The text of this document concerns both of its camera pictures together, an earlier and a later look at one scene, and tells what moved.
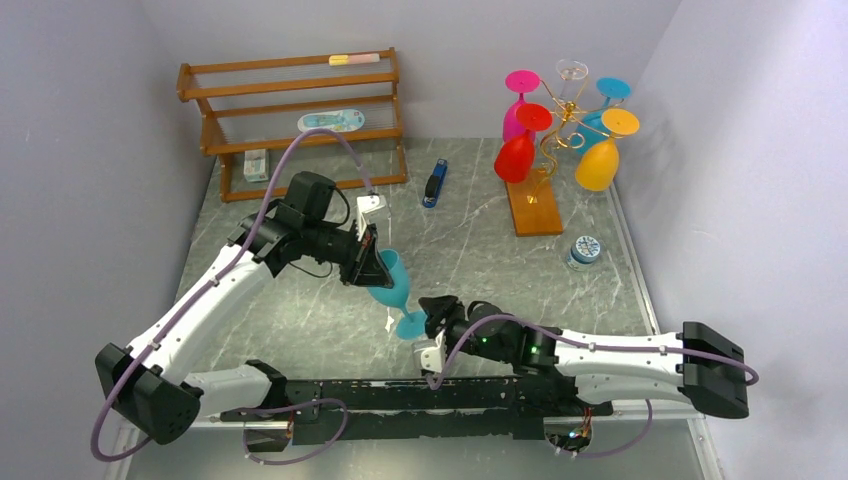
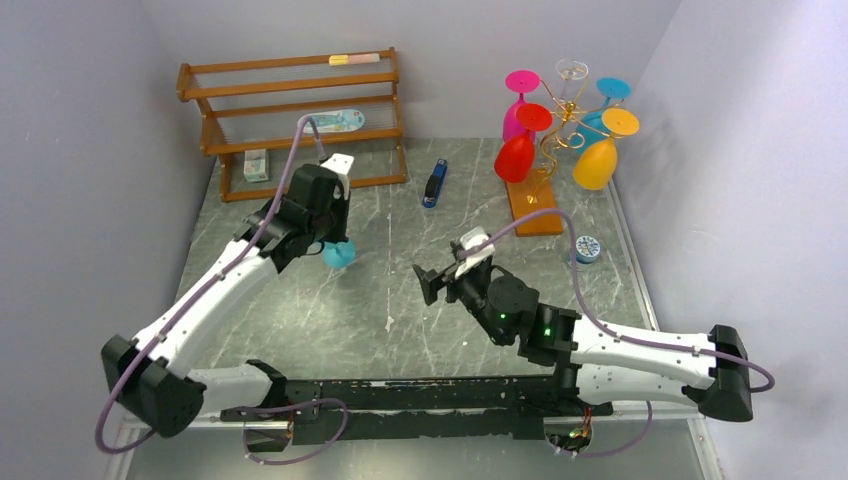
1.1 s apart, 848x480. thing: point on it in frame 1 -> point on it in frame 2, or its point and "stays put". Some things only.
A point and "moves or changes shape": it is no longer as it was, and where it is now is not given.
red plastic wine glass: x=515 y=158 stays put
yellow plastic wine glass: x=597 y=167 stays put
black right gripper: x=453 y=322 -> x=449 y=282
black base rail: x=413 y=410 stays put
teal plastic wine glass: x=398 y=296 moves or changes shape
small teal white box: x=255 y=168 stays put
